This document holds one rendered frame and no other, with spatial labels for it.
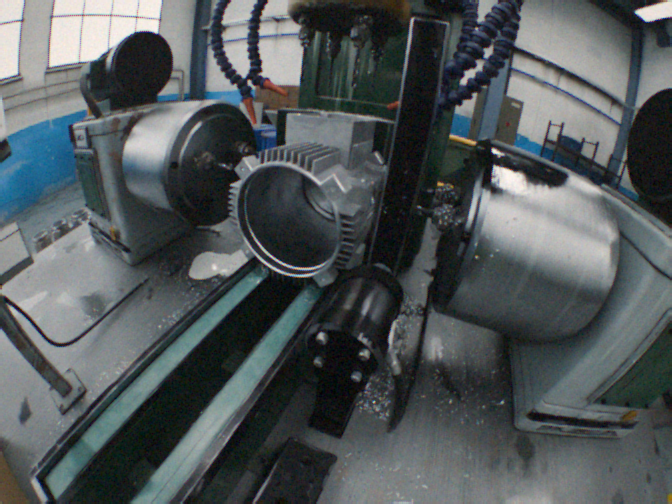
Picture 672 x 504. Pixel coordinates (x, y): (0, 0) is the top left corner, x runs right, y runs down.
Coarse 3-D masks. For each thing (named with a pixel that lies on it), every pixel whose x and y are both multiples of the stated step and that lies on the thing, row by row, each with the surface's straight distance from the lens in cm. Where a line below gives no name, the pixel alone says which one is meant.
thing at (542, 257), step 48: (480, 144) 36; (432, 192) 41; (480, 192) 28; (528, 192) 28; (576, 192) 33; (480, 240) 26; (528, 240) 27; (576, 240) 30; (432, 288) 35; (480, 288) 28; (528, 288) 29; (576, 288) 31; (528, 336) 37
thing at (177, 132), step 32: (160, 128) 49; (192, 128) 47; (224, 128) 52; (128, 160) 56; (160, 160) 46; (192, 160) 47; (224, 160) 52; (160, 192) 47; (192, 192) 48; (224, 192) 54; (192, 224) 51
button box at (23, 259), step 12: (12, 228) 40; (0, 240) 40; (12, 240) 40; (24, 240) 41; (0, 252) 40; (12, 252) 40; (24, 252) 40; (0, 264) 40; (12, 264) 40; (24, 264) 42; (0, 276) 40; (12, 276) 45
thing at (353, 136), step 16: (320, 112) 48; (288, 128) 39; (304, 128) 38; (320, 128) 36; (336, 128) 35; (352, 128) 35; (368, 128) 42; (336, 144) 36; (352, 144) 36; (368, 144) 43; (352, 160) 36; (368, 160) 45
